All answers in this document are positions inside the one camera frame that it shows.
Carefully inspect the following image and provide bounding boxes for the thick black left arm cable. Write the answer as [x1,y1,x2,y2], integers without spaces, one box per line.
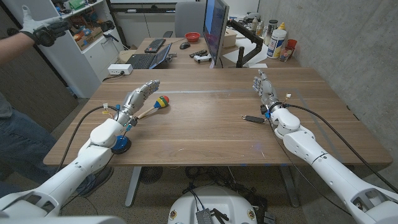
[55,105,121,174]

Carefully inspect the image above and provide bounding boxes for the dark leather shoe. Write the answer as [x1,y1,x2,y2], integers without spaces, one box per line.
[76,166,114,198]

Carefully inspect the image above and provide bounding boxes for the grey metal table leg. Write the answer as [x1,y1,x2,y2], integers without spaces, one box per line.
[279,164,301,208]
[124,166,142,208]

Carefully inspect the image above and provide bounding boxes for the tangle of black floor cables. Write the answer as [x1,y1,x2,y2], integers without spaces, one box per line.
[183,166,268,218]

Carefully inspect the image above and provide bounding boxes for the white power strip box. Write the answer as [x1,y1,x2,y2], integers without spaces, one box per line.
[107,63,134,76]

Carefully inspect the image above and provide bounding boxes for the jar with black lid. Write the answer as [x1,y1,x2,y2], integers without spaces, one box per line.
[263,19,279,46]

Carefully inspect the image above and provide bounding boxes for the wooden office desk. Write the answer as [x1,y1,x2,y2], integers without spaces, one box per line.
[119,37,301,69]

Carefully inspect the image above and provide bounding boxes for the white paper sheets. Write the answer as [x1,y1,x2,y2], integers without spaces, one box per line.
[222,37,270,65]

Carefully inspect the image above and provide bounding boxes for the red bowl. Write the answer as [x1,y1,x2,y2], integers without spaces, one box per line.
[184,32,201,43]

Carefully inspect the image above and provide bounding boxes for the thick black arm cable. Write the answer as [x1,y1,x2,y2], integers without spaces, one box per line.
[281,103,398,194]
[55,105,121,174]

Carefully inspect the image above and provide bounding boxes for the person's bare forearm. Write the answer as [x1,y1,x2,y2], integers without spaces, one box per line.
[0,30,35,65]

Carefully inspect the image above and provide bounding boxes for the open laptop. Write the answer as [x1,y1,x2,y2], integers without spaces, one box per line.
[126,42,173,70]

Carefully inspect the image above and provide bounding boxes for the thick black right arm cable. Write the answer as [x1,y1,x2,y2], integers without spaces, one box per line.
[281,103,398,194]

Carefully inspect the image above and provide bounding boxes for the person's gloved hand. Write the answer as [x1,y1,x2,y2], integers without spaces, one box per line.
[19,5,72,47]

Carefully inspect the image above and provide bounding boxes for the black round floor fan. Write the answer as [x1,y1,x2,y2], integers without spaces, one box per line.
[139,166,164,185]

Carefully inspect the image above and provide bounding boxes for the blue push button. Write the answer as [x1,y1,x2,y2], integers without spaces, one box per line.
[111,135,132,156]

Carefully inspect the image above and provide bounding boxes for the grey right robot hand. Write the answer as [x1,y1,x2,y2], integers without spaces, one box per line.
[252,69,282,113]

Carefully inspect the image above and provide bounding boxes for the white robot torso base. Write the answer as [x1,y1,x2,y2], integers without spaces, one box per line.
[167,185,258,224]

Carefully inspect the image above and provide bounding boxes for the white wipes canister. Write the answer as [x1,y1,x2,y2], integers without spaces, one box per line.
[266,29,287,60]

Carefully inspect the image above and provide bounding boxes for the cardboard box of tools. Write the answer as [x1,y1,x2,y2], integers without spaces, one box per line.
[74,26,104,51]

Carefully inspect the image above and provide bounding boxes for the black keyboard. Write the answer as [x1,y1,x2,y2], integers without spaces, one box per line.
[144,38,167,54]

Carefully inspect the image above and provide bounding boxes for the colourful striped wooden maraca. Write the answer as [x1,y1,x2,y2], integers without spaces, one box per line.
[136,95,170,120]

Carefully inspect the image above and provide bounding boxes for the grey office chair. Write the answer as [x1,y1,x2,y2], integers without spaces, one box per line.
[163,1,206,39]

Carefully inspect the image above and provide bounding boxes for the computer monitor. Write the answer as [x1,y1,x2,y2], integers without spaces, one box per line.
[202,0,230,66]

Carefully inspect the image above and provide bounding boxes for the person's body in jeans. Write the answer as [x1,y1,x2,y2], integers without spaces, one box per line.
[0,93,97,200]

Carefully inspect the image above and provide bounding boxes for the white game controller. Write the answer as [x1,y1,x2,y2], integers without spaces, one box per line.
[193,54,213,64]

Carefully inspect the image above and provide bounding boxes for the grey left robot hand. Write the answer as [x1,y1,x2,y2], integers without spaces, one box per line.
[113,79,161,126]

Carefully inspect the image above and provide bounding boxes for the beige cardboard box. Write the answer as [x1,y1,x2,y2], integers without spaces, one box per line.
[222,28,238,49]

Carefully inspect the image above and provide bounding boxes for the clear glass cup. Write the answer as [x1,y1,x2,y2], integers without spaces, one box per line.
[279,46,294,62]

